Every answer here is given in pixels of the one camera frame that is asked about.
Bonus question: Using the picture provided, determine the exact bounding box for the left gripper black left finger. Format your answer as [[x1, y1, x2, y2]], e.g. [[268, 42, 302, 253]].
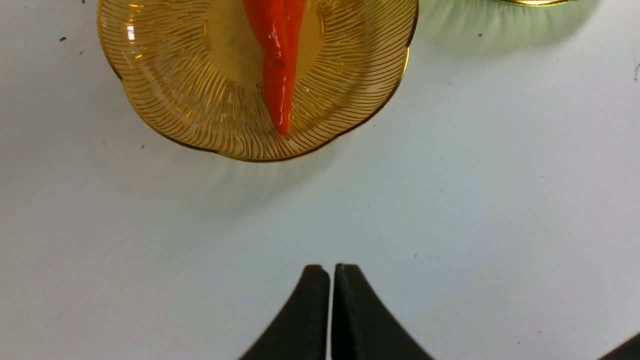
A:
[[241, 264, 330, 360]]

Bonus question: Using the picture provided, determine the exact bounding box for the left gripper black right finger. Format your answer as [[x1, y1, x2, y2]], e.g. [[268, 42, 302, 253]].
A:
[[331, 263, 432, 360]]

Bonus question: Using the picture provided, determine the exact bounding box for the toy carrot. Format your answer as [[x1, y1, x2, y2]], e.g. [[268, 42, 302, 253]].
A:
[[243, 0, 306, 136]]

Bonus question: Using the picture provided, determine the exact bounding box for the amber ribbed plastic plate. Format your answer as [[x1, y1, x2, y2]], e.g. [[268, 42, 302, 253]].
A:
[[96, 0, 420, 163]]

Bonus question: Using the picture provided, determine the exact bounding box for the green ribbed plastic plate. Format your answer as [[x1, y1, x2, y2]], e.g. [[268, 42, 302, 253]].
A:
[[498, 0, 572, 7]]

